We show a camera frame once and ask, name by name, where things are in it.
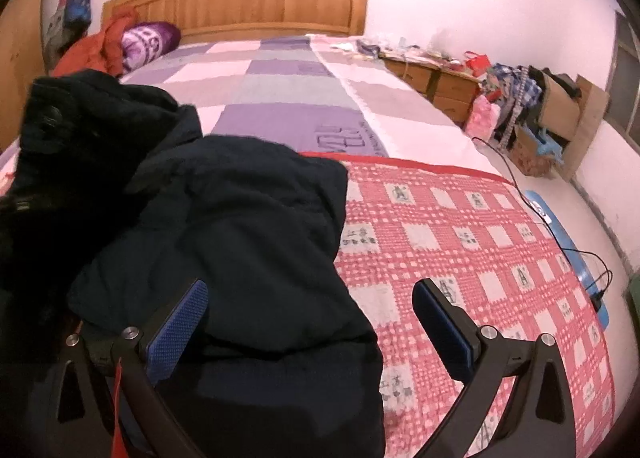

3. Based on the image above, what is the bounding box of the blue board on floor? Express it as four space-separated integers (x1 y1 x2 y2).
524 190 614 329

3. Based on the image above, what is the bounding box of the purple patterned pillow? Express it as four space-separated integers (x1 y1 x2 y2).
122 22 181 74

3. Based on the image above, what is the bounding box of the red checkered blanket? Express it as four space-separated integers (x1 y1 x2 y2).
299 152 614 457

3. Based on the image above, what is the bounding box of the pile of bags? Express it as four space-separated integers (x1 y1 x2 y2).
43 0 92 72

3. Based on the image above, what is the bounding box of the purple pink patchwork bedsheet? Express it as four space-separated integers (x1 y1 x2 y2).
0 33 507 179

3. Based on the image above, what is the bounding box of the orange padded jacket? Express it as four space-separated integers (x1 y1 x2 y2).
51 7 139 77

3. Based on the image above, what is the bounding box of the cardboard box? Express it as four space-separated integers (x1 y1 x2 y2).
508 67 610 181

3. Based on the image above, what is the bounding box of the wooden nightstand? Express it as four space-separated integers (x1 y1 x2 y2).
382 56 480 126

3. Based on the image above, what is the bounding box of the wooden wardrobe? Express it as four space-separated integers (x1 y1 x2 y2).
0 0 46 152

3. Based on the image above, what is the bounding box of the dark navy jacket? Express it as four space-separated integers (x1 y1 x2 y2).
1 70 385 457

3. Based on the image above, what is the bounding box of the black cable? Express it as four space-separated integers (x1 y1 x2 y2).
470 136 614 312

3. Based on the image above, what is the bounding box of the pile of clothes clutter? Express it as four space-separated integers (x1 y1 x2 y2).
478 62 546 149

